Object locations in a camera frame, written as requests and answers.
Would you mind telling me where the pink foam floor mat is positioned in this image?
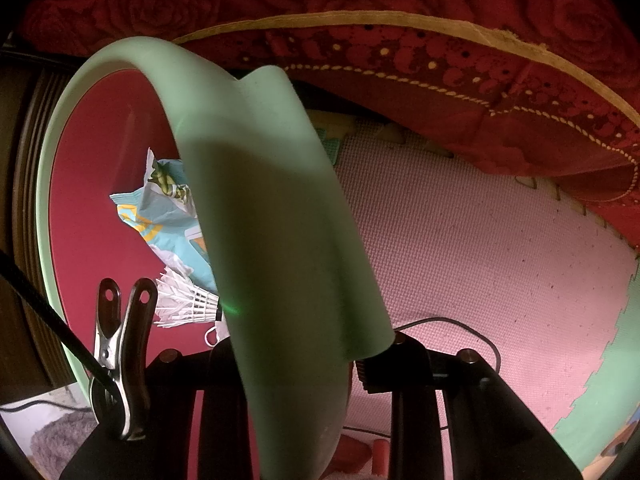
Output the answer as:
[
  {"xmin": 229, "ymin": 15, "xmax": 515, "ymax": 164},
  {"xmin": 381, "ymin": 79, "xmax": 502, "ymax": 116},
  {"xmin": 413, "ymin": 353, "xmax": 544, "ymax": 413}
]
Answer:
[{"xmin": 310, "ymin": 110, "xmax": 638, "ymax": 480}]

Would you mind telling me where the red bedspread with yellow trim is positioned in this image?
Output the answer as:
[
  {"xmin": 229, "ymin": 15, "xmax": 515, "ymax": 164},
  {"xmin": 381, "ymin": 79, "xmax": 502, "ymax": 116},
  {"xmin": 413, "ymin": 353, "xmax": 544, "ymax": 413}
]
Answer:
[{"xmin": 172, "ymin": 10, "xmax": 640, "ymax": 251}]

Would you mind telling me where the light blue snack bag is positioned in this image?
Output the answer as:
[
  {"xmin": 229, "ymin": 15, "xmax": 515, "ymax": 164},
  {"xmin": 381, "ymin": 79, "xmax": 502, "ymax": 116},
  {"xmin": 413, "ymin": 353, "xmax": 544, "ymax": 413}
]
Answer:
[{"xmin": 109, "ymin": 147, "xmax": 221, "ymax": 296}]

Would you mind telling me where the purple fuzzy blanket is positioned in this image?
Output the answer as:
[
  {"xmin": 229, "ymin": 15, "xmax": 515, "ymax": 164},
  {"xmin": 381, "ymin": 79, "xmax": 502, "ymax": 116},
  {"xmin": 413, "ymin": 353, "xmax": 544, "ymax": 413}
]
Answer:
[{"xmin": 30, "ymin": 410, "xmax": 98, "ymax": 478}]

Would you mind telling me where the thin black floor cable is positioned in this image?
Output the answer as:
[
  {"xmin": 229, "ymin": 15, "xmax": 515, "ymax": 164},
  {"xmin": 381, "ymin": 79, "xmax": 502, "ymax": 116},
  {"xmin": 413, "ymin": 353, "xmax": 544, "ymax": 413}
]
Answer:
[{"xmin": 0, "ymin": 396, "xmax": 76, "ymax": 412}]

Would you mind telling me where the metal spring clip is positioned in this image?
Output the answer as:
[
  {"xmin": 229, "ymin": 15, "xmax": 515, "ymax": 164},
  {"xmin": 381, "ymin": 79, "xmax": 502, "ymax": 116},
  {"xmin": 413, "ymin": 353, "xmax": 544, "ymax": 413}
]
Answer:
[{"xmin": 89, "ymin": 277, "xmax": 158, "ymax": 442}]

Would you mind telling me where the red plastic object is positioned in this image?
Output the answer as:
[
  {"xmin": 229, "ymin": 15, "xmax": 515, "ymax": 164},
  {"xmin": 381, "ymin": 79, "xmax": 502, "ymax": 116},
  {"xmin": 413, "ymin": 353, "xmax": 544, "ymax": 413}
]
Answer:
[{"xmin": 340, "ymin": 435, "xmax": 391, "ymax": 476}]

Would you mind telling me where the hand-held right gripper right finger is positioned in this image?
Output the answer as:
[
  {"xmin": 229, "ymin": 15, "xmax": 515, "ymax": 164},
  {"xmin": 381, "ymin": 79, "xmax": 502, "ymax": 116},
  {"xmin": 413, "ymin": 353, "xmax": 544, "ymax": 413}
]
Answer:
[{"xmin": 355, "ymin": 330, "xmax": 583, "ymax": 480}]

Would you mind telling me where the brown wooden cabinet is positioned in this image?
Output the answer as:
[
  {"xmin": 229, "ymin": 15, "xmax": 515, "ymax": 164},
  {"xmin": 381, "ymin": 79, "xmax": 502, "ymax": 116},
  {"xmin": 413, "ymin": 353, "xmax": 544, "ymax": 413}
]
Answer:
[{"xmin": 0, "ymin": 45, "xmax": 76, "ymax": 391}]

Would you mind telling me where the white feather shuttlecock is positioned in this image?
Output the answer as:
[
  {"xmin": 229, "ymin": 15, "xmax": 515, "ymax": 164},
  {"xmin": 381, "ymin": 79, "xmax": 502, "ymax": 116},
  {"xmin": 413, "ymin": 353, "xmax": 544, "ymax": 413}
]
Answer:
[{"xmin": 152, "ymin": 266, "xmax": 223, "ymax": 330}]

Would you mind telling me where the thick black cable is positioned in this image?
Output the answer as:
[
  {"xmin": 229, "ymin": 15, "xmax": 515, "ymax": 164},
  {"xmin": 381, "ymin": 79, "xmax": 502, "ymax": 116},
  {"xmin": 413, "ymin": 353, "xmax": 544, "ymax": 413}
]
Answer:
[{"xmin": 0, "ymin": 250, "xmax": 118, "ymax": 386}]

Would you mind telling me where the green rimmed red plastic bin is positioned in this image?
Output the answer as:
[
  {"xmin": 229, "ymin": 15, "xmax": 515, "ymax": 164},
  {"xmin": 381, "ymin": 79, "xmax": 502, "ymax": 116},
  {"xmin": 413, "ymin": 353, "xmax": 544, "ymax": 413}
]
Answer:
[{"xmin": 35, "ymin": 36, "xmax": 396, "ymax": 480}]

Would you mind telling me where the green printed foam mat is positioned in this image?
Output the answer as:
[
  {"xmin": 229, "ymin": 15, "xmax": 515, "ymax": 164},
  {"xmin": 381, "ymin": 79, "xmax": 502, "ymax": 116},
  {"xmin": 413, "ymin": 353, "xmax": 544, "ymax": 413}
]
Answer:
[{"xmin": 552, "ymin": 260, "xmax": 640, "ymax": 466}]

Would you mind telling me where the white elastic loop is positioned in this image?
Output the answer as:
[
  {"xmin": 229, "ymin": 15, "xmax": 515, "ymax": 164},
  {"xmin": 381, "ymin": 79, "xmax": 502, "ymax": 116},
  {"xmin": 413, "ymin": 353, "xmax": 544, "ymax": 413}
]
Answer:
[{"xmin": 202, "ymin": 324, "xmax": 230, "ymax": 348}]

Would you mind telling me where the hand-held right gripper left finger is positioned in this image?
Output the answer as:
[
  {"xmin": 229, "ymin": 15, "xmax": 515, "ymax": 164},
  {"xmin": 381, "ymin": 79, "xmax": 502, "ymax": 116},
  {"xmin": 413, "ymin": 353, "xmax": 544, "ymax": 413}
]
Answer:
[{"xmin": 60, "ymin": 342, "xmax": 263, "ymax": 480}]

